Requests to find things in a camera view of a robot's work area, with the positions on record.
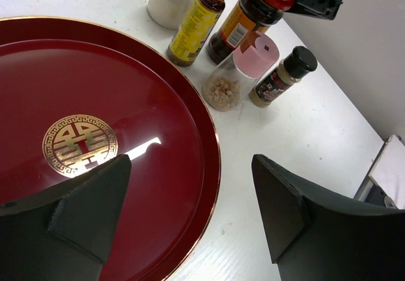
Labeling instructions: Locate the white powder glass jar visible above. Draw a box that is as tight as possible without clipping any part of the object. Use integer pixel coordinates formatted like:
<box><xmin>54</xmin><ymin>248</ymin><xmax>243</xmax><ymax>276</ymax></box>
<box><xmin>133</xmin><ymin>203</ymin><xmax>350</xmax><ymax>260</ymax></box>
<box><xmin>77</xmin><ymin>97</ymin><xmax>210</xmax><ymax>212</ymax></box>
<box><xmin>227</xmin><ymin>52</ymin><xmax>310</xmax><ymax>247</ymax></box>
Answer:
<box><xmin>147</xmin><ymin>0</ymin><xmax>192</xmax><ymax>30</ymax></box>

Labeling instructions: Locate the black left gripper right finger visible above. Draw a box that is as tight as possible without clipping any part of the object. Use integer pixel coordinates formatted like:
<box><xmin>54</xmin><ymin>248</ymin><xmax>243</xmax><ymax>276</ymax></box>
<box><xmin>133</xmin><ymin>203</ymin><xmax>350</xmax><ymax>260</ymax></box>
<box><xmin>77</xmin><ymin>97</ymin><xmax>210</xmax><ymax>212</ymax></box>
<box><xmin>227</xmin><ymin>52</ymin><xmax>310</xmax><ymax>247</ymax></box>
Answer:
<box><xmin>251</xmin><ymin>154</ymin><xmax>404</xmax><ymax>280</ymax></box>

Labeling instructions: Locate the pink lid seasoning jar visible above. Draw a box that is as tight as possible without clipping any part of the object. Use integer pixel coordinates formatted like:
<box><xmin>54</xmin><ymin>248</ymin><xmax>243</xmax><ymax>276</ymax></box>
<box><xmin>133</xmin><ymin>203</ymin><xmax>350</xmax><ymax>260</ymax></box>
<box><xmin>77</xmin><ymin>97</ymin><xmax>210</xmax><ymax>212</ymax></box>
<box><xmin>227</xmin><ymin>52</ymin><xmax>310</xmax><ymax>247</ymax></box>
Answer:
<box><xmin>202</xmin><ymin>31</ymin><xmax>280</xmax><ymax>111</ymax></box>

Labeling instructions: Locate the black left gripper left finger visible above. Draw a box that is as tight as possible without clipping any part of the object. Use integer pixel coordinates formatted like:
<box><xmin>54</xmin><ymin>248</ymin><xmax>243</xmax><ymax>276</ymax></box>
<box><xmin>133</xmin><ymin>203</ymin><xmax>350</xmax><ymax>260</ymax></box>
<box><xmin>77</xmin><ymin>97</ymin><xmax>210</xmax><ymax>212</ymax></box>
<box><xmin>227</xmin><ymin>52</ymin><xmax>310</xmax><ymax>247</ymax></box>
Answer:
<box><xmin>1</xmin><ymin>154</ymin><xmax>132</xmax><ymax>280</ymax></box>

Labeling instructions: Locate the red round tray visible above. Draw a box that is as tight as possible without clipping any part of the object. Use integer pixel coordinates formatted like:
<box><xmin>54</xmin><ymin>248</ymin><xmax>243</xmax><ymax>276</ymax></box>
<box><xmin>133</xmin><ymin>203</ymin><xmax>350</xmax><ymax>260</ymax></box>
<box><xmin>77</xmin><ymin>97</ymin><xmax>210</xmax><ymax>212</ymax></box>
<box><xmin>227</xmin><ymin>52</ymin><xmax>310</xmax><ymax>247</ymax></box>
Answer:
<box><xmin>1</xmin><ymin>16</ymin><xmax>221</xmax><ymax>280</ymax></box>

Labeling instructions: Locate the yellow label oil bottle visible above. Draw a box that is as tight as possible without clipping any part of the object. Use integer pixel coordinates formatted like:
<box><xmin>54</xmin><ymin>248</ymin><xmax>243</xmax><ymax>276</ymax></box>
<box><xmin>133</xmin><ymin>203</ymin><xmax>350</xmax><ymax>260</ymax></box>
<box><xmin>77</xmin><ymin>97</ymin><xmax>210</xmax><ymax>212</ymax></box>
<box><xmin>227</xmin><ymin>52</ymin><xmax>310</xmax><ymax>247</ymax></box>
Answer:
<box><xmin>166</xmin><ymin>0</ymin><xmax>225</xmax><ymax>67</ymax></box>

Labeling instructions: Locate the black cap pepper bottle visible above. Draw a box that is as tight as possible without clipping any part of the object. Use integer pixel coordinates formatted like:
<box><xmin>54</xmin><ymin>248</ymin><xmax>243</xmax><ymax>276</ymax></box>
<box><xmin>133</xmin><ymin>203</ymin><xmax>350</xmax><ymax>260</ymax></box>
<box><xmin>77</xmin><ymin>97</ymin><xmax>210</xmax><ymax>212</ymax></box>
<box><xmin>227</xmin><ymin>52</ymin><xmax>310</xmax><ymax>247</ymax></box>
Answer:
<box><xmin>249</xmin><ymin>46</ymin><xmax>318</xmax><ymax>108</ymax></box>

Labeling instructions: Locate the red cap sauce jar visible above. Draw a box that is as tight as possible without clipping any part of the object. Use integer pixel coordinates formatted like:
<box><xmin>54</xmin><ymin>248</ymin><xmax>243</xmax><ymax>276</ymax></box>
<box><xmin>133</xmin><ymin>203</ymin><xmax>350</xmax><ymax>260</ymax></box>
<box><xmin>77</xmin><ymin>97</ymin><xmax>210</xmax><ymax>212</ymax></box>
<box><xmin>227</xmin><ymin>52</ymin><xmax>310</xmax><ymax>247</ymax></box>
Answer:
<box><xmin>207</xmin><ymin>0</ymin><xmax>294</xmax><ymax>64</ymax></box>

